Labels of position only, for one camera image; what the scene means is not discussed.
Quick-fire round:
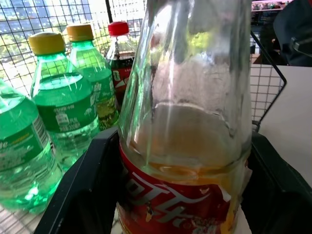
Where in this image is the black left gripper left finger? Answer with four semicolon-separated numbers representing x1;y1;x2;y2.
33;125;125;234

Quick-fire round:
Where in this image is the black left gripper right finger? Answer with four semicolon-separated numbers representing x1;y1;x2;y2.
240;131;312;234

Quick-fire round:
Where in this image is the glass bottle with red label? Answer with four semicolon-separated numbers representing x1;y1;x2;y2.
116;0;253;234

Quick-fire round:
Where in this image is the green plastic bottle yellow cap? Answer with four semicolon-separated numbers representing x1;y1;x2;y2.
65;23;120;131
28;32;100;171

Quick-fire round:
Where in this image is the dark cola bottle red cap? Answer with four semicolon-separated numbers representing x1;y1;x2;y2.
105;21;137;113

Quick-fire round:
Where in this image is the person in dark clothing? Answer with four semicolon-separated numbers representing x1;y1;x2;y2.
259;0;312;67

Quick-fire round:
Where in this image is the black wire mesh basket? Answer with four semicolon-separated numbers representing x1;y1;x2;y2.
0;0;287;234

